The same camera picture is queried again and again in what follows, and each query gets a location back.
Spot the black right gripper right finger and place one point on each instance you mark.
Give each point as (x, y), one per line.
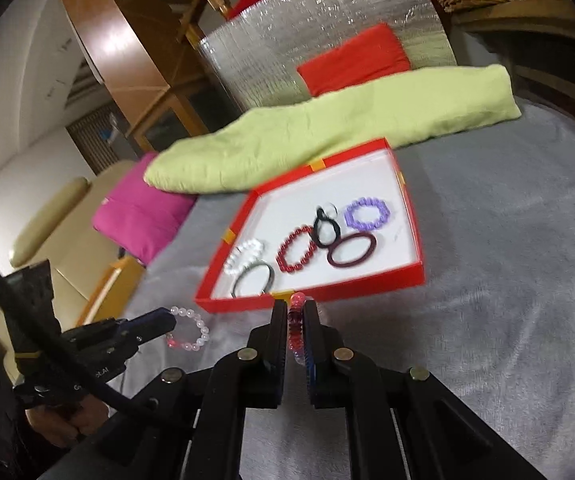
(401, 425)

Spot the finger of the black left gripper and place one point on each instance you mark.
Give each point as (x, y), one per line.
(146, 327)

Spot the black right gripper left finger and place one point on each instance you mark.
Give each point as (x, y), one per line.
(188, 425)

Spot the person left hand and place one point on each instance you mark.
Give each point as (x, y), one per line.
(64, 432)

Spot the wooden chair edge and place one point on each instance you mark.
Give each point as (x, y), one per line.
(114, 290)

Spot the magenta pillow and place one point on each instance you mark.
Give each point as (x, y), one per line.
(139, 218)

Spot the beige sofa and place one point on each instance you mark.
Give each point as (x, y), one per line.
(61, 232)

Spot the silver metal bangle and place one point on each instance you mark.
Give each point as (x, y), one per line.
(256, 279)

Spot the red shallow cardboard box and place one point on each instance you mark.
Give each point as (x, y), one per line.
(337, 228)

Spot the light green folded blanket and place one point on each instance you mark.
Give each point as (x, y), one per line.
(403, 109)

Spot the silver insulated foil panel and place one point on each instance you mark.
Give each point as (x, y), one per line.
(255, 55)

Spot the small red cushion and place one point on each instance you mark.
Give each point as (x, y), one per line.
(374, 53)

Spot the wooden side bench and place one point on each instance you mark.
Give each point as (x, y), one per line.
(535, 39)

